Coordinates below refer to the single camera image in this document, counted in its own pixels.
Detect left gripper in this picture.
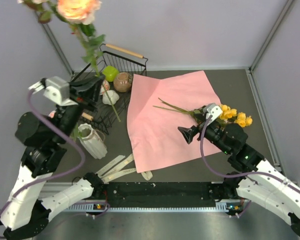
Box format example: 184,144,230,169
53,72,107,142

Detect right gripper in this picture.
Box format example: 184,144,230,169
178,112,232,155

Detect pink wrapping paper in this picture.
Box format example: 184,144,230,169
127,70,221,173

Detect yellow flower bunch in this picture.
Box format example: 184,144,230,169
154,98,253,128

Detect peach rose stem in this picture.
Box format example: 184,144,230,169
16,0,122,123

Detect beige ribbon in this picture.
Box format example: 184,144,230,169
96,153,153,185

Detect pink flower bunch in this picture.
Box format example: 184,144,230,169
48,110,56,119

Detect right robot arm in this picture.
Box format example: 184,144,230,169
177,123,300,237

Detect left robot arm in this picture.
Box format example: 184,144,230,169
0,75,105,240

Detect white ribbed ceramic vase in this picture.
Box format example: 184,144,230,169
78,123,108,159

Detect white red-patterned bowl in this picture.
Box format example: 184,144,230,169
99,80,110,96

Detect green plastic cup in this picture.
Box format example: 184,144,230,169
102,65,120,83

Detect white flower-shaped cup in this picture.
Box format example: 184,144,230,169
102,90,120,105

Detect brown ceramic cup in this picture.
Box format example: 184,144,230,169
113,72,133,93

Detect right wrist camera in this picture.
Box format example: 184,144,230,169
203,103,223,122

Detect black wire basket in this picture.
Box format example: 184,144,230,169
71,43,149,135

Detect left frame post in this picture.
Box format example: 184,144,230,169
39,23,75,77

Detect frame post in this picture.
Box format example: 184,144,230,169
39,23,75,77
248,0,296,74

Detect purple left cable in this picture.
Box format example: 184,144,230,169
0,88,111,238

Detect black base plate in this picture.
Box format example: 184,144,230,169
102,181,241,208

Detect slotted cable duct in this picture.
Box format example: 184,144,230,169
64,200,244,214

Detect aluminium front rail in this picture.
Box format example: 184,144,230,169
38,181,241,203

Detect right frame post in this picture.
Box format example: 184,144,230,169
248,0,296,74

